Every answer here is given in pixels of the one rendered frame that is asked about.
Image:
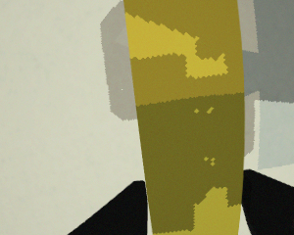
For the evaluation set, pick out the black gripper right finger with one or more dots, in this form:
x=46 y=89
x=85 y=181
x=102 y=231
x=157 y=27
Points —
x=268 y=204

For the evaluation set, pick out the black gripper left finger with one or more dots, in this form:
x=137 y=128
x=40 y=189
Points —
x=127 y=214

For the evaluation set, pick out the yellow bar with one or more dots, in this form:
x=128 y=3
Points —
x=188 y=75

